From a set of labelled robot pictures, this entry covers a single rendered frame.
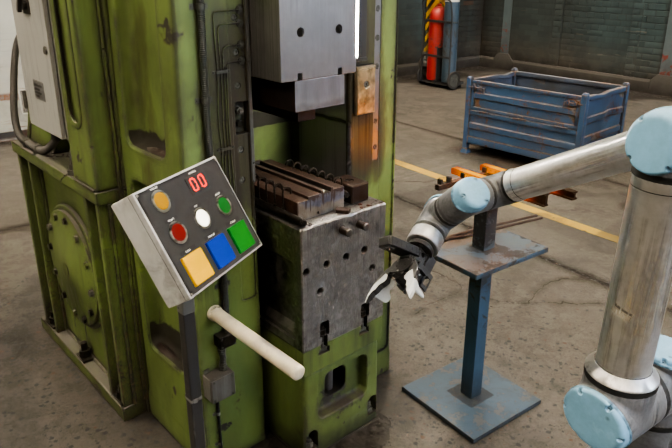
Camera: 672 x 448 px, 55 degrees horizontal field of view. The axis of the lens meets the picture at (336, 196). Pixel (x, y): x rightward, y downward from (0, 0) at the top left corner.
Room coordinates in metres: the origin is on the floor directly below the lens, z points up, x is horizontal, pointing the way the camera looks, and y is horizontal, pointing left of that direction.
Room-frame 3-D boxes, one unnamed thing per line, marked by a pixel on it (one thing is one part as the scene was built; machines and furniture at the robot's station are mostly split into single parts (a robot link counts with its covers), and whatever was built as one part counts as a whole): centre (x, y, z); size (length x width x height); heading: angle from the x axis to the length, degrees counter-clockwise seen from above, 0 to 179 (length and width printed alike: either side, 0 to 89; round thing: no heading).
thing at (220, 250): (1.50, 0.30, 1.01); 0.07 x 0.05 x 0.07; 157
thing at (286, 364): (1.69, 0.25, 0.62); 0.44 x 0.05 x 0.05; 42
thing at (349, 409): (2.19, 0.15, 0.23); 0.55 x 0.37 x 0.47; 42
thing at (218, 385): (1.84, 0.39, 0.36); 0.09 x 0.07 x 0.12; 132
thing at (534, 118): (5.75, -1.86, 0.36); 1.20 x 0.80 x 0.72; 42
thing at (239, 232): (1.59, 0.26, 1.01); 0.07 x 0.05 x 0.07; 157
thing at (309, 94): (2.14, 0.19, 1.32); 0.42 x 0.20 x 0.10; 42
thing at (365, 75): (2.29, -0.10, 1.27); 0.09 x 0.02 x 0.17; 132
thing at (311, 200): (2.14, 0.19, 0.96); 0.42 x 0.20 x 0.09; 42
